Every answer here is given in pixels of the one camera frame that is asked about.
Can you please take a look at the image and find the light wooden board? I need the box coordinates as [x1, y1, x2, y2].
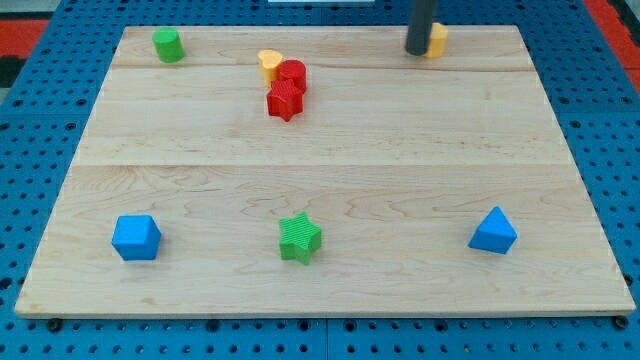
[15, 26, 636, 319]

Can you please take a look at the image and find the blue cube block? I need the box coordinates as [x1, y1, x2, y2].
[111, 214, 162, 261]

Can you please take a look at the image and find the yellow heart block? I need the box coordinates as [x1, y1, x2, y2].
[257, 49, 284, 87]

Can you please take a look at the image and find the blue triangle block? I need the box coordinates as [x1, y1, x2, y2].
[468, 206, 518, 254]

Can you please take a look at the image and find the green star block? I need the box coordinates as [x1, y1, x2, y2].
[279, 212, 322, 265]

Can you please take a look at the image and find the green cylinder block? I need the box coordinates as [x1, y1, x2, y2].
[152, 27, 185, 63]

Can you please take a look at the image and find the red cylinder block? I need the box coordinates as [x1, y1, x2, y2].
[277, 59, 307, 93]

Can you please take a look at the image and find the yellow pentagon block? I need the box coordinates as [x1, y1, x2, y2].
[424, 22, 449, 59]

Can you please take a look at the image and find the red star block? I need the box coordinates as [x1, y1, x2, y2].
[266, 79, 304, 122]

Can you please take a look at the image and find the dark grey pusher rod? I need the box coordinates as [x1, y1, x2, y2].
[405, 0, 439, 56]

